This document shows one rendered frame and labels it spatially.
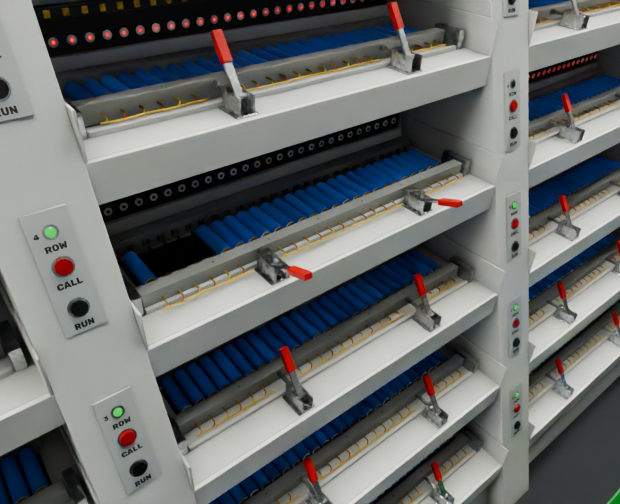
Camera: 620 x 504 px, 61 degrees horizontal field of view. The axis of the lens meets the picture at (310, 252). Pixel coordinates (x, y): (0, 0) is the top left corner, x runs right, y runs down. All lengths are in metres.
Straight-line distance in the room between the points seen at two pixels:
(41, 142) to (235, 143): 0.19
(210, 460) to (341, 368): 0.23
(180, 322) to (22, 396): 0.17
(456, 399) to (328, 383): 0.34
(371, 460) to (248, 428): 0.28
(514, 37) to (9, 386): 0.82
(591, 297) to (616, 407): 0.36
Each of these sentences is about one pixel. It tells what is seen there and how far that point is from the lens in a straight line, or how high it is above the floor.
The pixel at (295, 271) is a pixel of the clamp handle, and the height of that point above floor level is 0.78.
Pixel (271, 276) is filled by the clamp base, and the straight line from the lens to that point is 0.65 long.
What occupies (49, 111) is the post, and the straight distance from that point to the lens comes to 0.52.
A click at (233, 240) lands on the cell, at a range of 0.69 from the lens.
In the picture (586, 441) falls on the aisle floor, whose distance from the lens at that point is 1.53.
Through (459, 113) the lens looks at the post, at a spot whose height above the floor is 0.86.
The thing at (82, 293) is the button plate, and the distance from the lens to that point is 0.55.
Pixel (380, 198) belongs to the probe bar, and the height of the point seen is 0.78.
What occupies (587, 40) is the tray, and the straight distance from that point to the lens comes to 1.13.
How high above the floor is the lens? 1.02
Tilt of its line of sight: 22 degrees down
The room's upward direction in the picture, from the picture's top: 10 degrees counter-clockwise
